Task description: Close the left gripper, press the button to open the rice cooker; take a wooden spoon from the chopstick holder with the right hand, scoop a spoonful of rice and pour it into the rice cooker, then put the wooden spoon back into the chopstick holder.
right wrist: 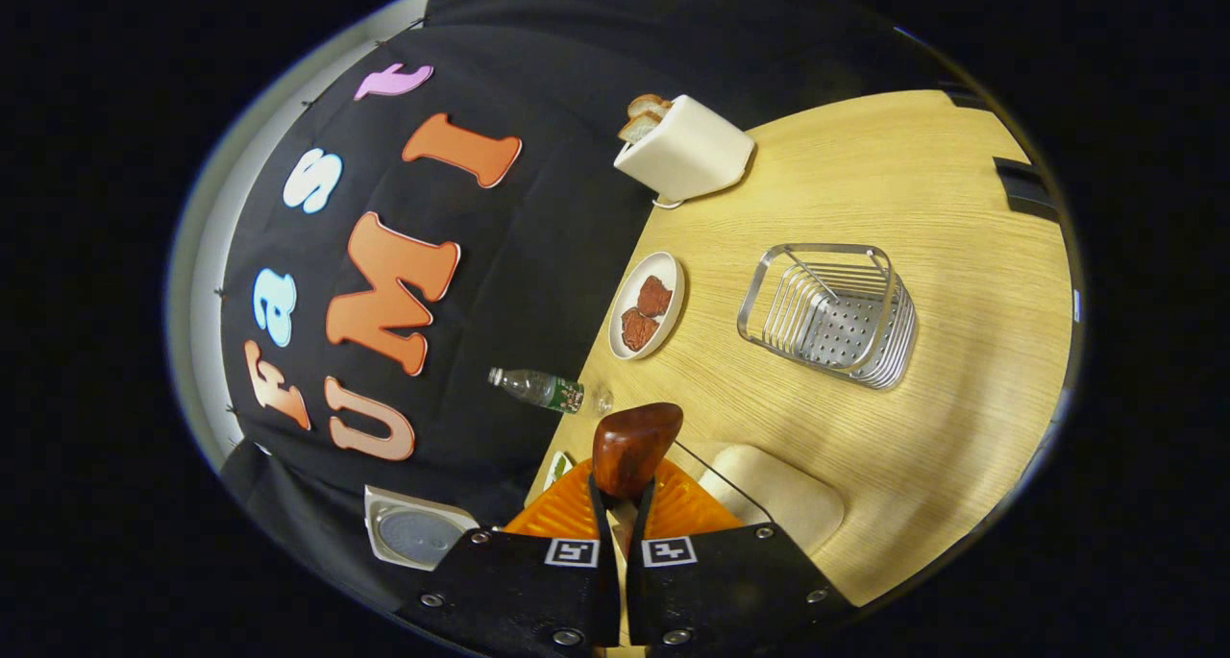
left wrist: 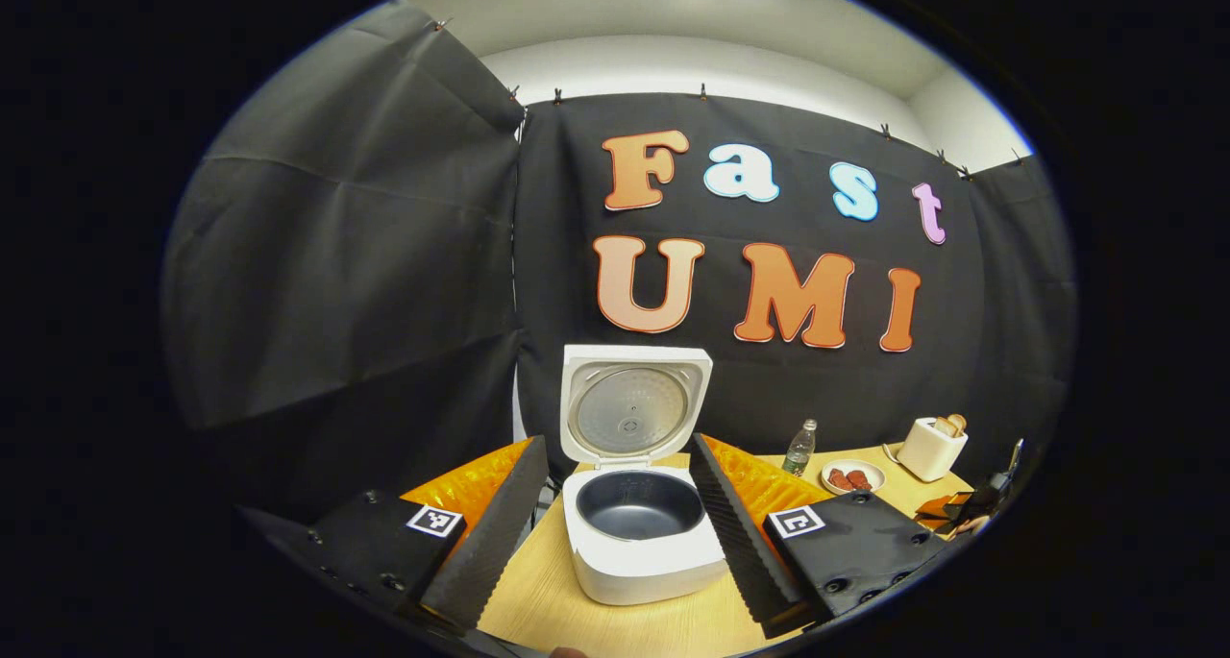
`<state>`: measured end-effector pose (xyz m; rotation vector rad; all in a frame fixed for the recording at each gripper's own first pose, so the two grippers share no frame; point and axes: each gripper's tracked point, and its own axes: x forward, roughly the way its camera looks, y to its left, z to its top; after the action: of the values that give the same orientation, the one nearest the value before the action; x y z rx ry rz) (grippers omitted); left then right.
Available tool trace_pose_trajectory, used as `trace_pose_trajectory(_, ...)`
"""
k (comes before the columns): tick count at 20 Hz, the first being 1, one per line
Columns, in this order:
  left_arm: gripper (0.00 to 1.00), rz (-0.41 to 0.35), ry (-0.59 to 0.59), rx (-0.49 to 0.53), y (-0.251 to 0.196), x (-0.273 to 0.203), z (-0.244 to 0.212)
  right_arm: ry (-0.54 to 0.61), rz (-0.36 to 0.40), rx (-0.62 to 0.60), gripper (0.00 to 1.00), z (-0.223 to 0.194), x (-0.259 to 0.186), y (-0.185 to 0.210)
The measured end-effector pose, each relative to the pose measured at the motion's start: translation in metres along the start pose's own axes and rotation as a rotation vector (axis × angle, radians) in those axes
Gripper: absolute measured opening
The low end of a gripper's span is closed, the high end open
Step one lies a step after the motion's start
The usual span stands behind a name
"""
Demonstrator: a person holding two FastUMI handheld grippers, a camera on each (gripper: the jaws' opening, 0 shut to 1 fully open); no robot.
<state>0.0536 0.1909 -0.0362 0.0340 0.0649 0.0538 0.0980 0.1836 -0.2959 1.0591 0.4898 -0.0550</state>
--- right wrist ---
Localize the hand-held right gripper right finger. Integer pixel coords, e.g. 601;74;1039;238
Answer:
625;456;856;651

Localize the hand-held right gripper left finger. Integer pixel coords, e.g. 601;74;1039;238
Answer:
399;456;621;651

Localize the white rice cooker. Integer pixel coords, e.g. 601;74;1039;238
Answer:
363;485;481;573

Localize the brown wooden spoon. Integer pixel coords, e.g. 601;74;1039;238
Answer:
591;402;685;558

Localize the metal wire chopstick holder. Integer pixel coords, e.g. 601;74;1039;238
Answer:
737;243;917;391

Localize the clear plastic water bottle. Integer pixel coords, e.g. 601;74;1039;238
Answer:
488;367;614;417

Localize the brown meat piece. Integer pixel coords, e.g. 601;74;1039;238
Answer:
620;307;662;353
635;275;675;319

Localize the white round plate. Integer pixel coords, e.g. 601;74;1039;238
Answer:
608;251;687;361

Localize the black backdrop cloth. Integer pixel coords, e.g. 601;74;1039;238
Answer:
216;0;972;592

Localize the white toaster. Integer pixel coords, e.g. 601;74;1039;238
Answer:
613;94;756;205

